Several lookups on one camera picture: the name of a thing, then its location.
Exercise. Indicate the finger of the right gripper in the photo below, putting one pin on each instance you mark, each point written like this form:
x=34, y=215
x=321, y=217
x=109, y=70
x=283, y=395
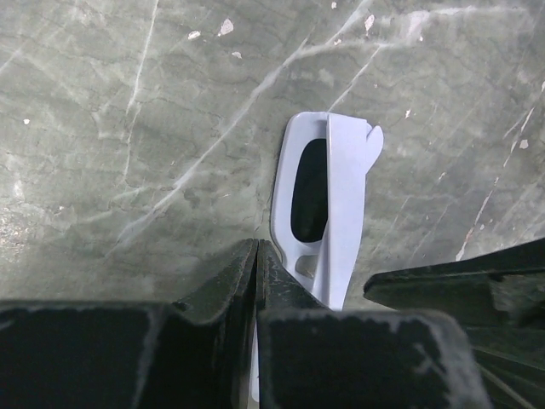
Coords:
x=498, y=299

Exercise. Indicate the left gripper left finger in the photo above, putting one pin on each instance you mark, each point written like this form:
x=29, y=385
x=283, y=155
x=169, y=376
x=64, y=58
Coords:
x=190, y=353

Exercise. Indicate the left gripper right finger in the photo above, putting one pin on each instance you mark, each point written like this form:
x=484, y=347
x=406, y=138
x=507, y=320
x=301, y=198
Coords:
x=314, y=357

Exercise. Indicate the white sunglasses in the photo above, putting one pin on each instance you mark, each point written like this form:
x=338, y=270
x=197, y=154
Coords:
x=317, y=213

